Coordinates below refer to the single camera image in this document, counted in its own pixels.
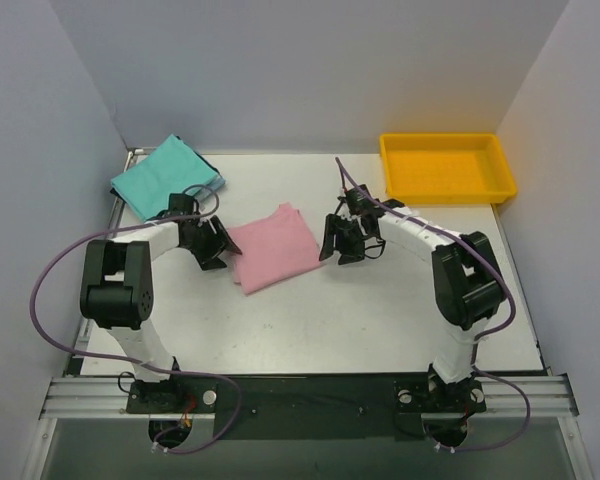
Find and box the yellow plastic tray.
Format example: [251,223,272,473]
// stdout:
[379,133,517,205]

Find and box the pink t shirt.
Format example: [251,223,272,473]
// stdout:
[228,203,321,295]

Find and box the teal folded t shirt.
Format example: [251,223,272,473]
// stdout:
[111,135,225,221]

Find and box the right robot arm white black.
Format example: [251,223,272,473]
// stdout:
[319,185,506,409]

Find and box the aluminium front rail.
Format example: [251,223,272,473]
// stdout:
[40,376,579,419]

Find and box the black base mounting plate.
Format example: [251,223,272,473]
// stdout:
[125,372,486,446]

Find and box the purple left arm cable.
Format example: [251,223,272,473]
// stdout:
[28,183,244,456]

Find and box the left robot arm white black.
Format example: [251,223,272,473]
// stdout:
[80,193,242,412]

